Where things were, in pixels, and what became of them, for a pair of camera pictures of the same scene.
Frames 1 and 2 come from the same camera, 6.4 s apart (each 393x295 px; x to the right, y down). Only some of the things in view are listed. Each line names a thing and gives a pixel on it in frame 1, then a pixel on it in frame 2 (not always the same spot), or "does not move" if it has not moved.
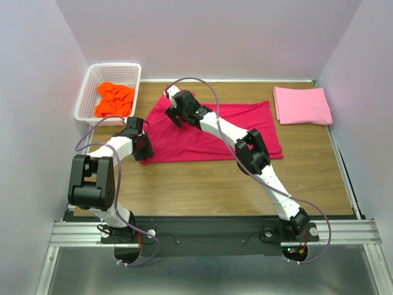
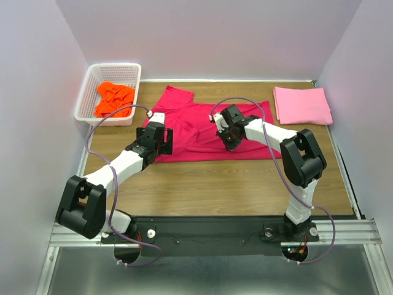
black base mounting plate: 159,236 does not move
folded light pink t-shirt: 308,106 does not move
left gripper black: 148,152 -> 166,148
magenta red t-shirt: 190,144 does not move
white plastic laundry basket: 108,94 does not move
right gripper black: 172,112 -> 229,145
